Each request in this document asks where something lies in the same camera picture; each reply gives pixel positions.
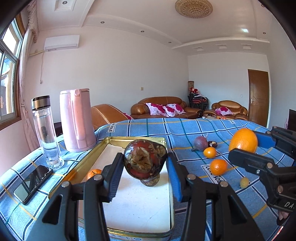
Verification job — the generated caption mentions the floral pillow on sofa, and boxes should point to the floral pillow on sofa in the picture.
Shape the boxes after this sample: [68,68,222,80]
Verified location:
[163,103,186,118]
[145,103,168,117]

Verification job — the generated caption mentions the brown wooden door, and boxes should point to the brown wooden door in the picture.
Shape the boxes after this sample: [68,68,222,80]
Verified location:
[248,69,269,126]

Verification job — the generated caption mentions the black television screen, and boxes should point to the black television screen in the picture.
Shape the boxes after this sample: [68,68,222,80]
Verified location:
[287,109,296,132]

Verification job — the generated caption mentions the stacked dark chairs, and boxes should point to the stacked dark chairs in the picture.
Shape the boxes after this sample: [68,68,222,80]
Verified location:
[188,87,209,111]

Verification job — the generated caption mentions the window with frame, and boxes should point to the window with frame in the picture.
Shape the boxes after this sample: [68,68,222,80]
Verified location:
[1,14,25,130]

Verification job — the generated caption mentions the gold metal tin tray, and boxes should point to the gold metal tin tray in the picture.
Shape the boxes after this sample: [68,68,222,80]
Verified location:
[61,137,175,240]

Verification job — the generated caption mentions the brown leather armchair right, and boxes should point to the brown leather armchair right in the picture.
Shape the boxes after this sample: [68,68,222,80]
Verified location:
[203,100,249,121]

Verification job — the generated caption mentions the clear glass water bottle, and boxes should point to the clear glass water bottle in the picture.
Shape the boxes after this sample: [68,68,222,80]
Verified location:
[31,95,64,170]

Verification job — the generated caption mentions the dark stool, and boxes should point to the dark stool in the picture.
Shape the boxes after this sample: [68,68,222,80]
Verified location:
[54,122,63,137]

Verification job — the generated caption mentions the brown leather armchair near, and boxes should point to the brown leather armchair near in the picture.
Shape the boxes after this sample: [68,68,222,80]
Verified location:
[91,104,128,130]

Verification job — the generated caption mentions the small yellow-green fruit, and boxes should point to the small yellow-green fruit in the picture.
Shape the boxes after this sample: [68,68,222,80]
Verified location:
[240,177,249,189]

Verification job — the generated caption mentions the small smooth orange kumquat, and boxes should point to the small smooth orange kumquat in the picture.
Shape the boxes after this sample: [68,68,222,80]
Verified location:
[203,147,217,159]

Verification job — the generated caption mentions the floral pillow on armchair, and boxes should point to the floral pillow on armchair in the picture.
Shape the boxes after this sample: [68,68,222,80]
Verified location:
[215,106,233,116]

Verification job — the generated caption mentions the coffee table with items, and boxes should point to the coffee table with items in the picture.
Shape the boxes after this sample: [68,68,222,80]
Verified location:
[202,115,230,120]

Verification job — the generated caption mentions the black smartphone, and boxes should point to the black smartphone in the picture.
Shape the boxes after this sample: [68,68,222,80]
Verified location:
[14,165,53,205]

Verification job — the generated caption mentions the woven ceiling lamp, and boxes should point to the woven ceiling lamp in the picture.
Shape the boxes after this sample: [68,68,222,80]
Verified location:
[175,0,213,19]

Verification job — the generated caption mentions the right hand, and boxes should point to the right hand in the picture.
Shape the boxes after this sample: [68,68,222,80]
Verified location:
[278,210,289,221]

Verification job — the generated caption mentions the purple passion fruit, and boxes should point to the purple passion fruit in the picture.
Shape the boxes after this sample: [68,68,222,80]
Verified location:
[192,136,209,152]

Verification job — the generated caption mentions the red pillow on near armchair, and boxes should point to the red pillow on near armchair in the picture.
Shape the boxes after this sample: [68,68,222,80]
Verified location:
[123,113,133,120]

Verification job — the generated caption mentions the floral pillow left on sofa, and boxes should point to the floral pillow left on sofa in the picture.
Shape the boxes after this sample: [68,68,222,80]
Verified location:
[145,103,168,117]

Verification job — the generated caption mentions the pink curtain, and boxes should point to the pink curtain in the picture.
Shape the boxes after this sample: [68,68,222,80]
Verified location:
[18,1,40,152]

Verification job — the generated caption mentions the pink electric kettle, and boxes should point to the pink electric kettle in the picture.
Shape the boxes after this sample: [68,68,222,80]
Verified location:
[60,88,96,152]

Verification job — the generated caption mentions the floral pillow right on sofa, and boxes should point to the floral pillow right on sofa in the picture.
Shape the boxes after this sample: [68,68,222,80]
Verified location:
[163,103,186,118]

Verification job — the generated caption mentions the brown leather armchair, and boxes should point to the brown leather armchair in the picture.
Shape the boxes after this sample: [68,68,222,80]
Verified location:
[91,104,128,130]
[203,100,249,121]

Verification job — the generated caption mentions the large front mandarin orange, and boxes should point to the large front mandarin orange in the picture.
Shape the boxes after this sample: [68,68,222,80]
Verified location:
[86,169,102,180]

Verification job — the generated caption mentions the white wall air conditioner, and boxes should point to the white wall air conditioner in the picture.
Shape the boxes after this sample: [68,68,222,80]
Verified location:
[44,35,80,52]

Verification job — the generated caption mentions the brown leather three-seat sofa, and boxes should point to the brown leather three-seat sofa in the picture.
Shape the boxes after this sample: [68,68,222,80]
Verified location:
[131,96,203,119]

